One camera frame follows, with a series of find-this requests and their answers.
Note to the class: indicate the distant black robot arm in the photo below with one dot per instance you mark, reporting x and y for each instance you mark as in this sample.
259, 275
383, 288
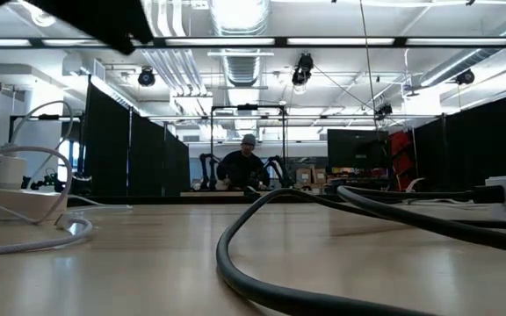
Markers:
203, 160
279, 167

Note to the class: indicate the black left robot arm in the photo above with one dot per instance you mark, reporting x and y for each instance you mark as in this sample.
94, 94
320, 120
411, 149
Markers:
95, 17

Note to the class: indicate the person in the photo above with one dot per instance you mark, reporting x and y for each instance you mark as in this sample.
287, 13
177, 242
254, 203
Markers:
242, 169

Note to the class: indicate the cardboard box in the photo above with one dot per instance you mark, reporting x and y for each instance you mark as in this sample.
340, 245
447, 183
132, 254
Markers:
304, 175
320, 175

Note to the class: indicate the black curtain divider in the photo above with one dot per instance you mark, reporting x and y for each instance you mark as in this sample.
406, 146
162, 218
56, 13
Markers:
147, 158
477, 149

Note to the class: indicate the black monitor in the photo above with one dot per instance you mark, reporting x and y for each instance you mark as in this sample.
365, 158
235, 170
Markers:
358, 149

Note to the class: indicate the black overhead rig beam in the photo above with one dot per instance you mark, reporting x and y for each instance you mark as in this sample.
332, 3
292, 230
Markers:
280, 41

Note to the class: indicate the red cabinet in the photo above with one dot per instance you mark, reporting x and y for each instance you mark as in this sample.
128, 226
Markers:
401, 158

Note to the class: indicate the black round pot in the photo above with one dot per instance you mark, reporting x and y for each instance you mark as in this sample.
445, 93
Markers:
80, 185

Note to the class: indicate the long white power strip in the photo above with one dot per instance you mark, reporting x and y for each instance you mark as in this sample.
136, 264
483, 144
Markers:
20, 202

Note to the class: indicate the distant black rig frame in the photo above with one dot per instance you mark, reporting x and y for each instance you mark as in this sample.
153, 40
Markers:
248, 106

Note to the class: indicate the silver ventilation duct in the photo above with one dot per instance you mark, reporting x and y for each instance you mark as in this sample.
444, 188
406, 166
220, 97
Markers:
240, 66

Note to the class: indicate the black aluminium table frame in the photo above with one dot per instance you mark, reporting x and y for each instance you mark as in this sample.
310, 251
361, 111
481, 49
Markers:
147, 199

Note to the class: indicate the black shelf frame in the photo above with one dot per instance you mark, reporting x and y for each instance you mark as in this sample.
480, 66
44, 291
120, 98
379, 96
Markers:
48, 117

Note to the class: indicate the white USB wall charger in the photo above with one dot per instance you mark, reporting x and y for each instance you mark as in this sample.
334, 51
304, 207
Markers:
2, 172

